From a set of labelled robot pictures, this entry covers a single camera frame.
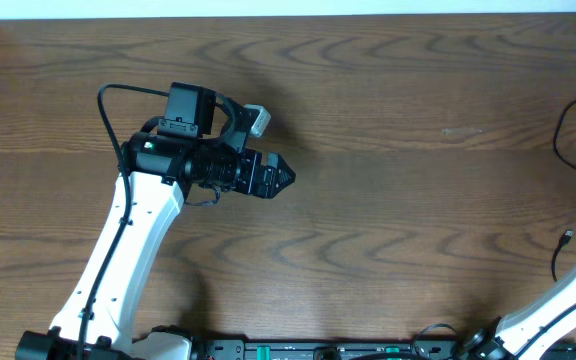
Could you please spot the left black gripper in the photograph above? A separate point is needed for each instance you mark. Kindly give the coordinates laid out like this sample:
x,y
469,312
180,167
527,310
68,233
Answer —
x,y
265,188

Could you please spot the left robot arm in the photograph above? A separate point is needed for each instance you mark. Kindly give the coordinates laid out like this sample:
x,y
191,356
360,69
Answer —
x,y
200,140

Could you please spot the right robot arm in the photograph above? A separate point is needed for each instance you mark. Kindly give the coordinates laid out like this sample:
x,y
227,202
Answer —
x,y
528,333

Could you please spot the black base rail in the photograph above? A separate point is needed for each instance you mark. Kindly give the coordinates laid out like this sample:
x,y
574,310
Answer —
x,y
318,350

